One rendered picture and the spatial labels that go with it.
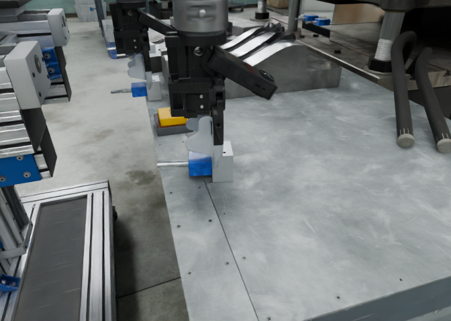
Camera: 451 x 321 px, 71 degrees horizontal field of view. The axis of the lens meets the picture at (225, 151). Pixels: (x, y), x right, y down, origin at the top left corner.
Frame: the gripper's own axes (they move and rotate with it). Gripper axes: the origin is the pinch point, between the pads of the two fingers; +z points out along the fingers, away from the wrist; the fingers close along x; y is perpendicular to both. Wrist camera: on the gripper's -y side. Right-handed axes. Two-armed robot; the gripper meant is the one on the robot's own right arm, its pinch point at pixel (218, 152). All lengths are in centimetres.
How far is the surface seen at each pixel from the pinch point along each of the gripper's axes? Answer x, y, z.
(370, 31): -104, -80, 2
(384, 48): -59, -62, -2
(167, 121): -16.6, 9.9, 1.8
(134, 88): -35.7, 19.6, 1.0
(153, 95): -36.1, 15.0, 3.2
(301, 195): 7.3, -13.1, 4.7
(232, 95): -35.5, -6.6, 3.6
